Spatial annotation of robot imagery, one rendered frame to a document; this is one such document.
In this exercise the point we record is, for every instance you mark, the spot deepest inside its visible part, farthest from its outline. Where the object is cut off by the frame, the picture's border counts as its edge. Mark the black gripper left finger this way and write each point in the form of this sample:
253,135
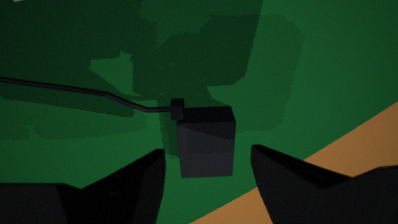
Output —
131,195

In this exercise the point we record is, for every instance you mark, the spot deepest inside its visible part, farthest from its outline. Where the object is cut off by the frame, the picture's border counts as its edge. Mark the green circuit board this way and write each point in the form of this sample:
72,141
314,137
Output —
298,75

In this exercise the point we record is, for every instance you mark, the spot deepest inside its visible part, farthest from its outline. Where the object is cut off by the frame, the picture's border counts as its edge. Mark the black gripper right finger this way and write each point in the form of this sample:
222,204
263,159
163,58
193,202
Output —
297,192

